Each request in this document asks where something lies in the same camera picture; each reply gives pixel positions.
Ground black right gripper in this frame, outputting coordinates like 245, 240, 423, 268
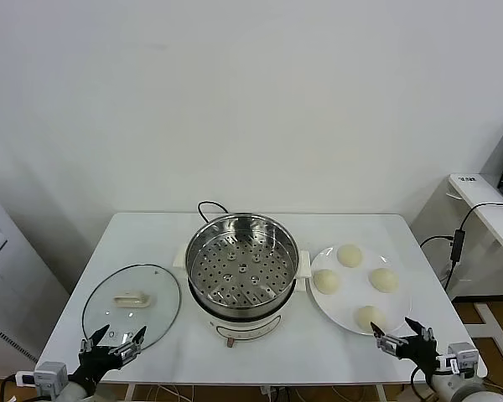
369, 317, 441, 377

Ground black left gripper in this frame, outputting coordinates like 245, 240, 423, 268
69, 324, 148, 386

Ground white steamed baozi bun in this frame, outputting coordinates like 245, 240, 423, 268
355, 305, 388, 335
336, 244, 365, 268
312, 269, 342, 296
367, 267, 400, 293

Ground glass lid with cream handle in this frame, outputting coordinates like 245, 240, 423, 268
81, 262, 182, 357

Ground perforated steel steamer basket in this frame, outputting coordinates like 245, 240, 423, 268
184, 212, 301, 310

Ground white round plate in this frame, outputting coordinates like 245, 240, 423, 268
308, 243, 414, 337

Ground white cabinet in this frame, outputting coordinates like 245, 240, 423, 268
0, 183, 70, 378

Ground white electric cooker base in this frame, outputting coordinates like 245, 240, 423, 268
172, 246, 312, 348

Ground white side desk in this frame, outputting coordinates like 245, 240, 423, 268
410, 173, 503, 363

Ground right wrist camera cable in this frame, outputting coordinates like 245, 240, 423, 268
409, 363, 435, 393

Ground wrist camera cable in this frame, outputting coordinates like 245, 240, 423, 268
409, 363, 435, 393
0, 371, 37, 402

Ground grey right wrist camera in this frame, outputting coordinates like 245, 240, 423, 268
446, 343, 479, 374

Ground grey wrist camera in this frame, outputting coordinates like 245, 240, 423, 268
446, 343, 479, 374
33, 362, 68, 389

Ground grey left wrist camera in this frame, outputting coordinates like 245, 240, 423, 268
33, 362, 68, 389

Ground thin white cables under table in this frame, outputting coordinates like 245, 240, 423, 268
144, 384, 202, 402

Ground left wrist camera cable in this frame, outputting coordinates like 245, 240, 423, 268
0, 371, 37, 402

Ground black power adapter with cable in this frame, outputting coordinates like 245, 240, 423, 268
420, 202, 503, 292

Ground black cooker power cable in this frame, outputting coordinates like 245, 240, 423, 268
197, 200, 230, 225

